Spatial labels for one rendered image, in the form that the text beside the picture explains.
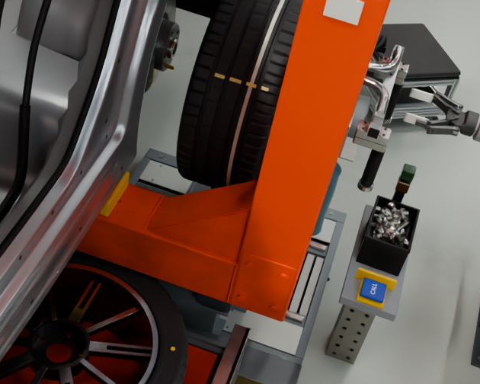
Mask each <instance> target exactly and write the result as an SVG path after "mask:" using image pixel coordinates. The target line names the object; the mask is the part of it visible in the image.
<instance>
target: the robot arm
mask: <svg viewBox="0 0 480 384"><path fill-rule="evenodd" d="M409 97H412V98H416V99H419V100H422V101H426V102H428V103H434V104H436V105H437V106H438V107H439V108H440V109H441V110H442V111H443V112H444V113H445V115H446V118H445V119H442V120H433V121H430V120H428V119H427V118H424V117H419V116H417V115H414V114H410V113H408V112H406V113H405V116H404V119H403V121H405V122H408V123H412V124H414V125H416V126H420V127H423V128H425V129H426V131H427V132H426V134H434V135H452V136H457V135H458V133H459V132H460V133H461V134H463V135H465V136H469V137H470V136H472V139H473V140H474V141H476V142H480V116H479V114H478V113H476V112H473V111H470V110H468V111H467V112H466V113H464V112H462V109H463V107H464V106H463V105H462V104H459V103H456V102H455V101H454V100H452V99H450V98H448V97H447V96H446V95H444V94H442V93H441V92H439V91H436V93H435V94H431V93H427V92H425V91H421V90H417V89H415V88H412V90H411V93H410V95H409Z"/></svg>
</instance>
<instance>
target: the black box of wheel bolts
mask: <svg viewBox="0 0 480 384"><path fill-rule="evenodd" d="M419 213H420V210H419V209H417V208H414V207H412V206H408V205H405V204H403V203H399V202H397V201H394V200H390V199H388V198H386V197H382V196H380V195H377V198H376V202H375V204H374V207H373V210H372V212H371V214H370V217H369V220H368V223H367V224H366V228H365V232H364V234H363V237H362V242H361V244H360V247H359V251H358V255H357V259H356V262H359V263H361V264H365V265H367V266H370V267H373V268H376V269H378V270H382V271H384V272H386V273H389V274H392V275H395V276H397V277H398V276H399V274H400V271H401V269H402V267H403V265H404V262H405V260H406V258H407V256H408V254H410V251H411V246H412V242H413V238H414V233H415V229H416V226H417V223H418V217H419Z"/></svg>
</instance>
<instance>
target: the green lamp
mask: <svg viewBox="0 0 480 384"><path fill-rule="evenodd" d="M415 172H416V167H415V166H413V165H409V164H406V163H405V164H404V166H403V168H402V171H401V175H400V179H402V180H404V181H408V182H412V181H413V178H414V176H415Z"/></svg>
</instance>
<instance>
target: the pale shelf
mask: <svg viewBox="0 0 480 384"><path fill-rule="evenodd" d="M372 210H373V206H370V205H368V204H367V205H366V206H365V209H364V211H363V216H362V219H361V222H360V228H359V230H358V233H357V238H356V241H355V244H354V249H353V252H352V255H351V258H350V263H349V266H348V269H347V274H346V277H345V280H344V285H343V288H342V291H341V296H340V299H339V303H341V304H344V305H346V306H350V307H352V308H355V309H359V310H361V311H364V312H368V313H369V314H372V315H376V316H379V317H381V318H385V319H388V320H390V321H392V322H393V321H394V320H395V317H396V316H397V311H398V304H399V300H400V296H401V292H402V285H403V282H404V278H405V271H406V267H407V263H408V256H407V258H406V260H405V262H404V265H403V267H402V269H401V271H400V274H399V276H398V277H397V276H395V275H392V274H389V273H386V272H384V271H382V270H378V269H376V268H373V267H370V266H367V265H365V264H361V263H359V262H356V259H357V255H358V251H359V247H360V244H361V242H362V237H363V234H364V232H365V228H366V224H367V223H368V220H369V217H370V214H371V212H372ZM408 255H409V254H408ZM358 267H360V268H363V269H365V270H369V271H372V272H374V273H377V274H381V275H383V276H385V277H389V278H392V279H394V280H397V284H396V285H395V288H394V290H389V289H387V290H386V297H385V301H384V304H383V308H382V309H380V308H377V307H375V306H371V305H368V304H366V303H363V302H359V301H357V300H356V299H357V294H358V290H359V287H360V281H361V280H360V279H357V278H355V275H356V273H357V270H358Z"/></svg>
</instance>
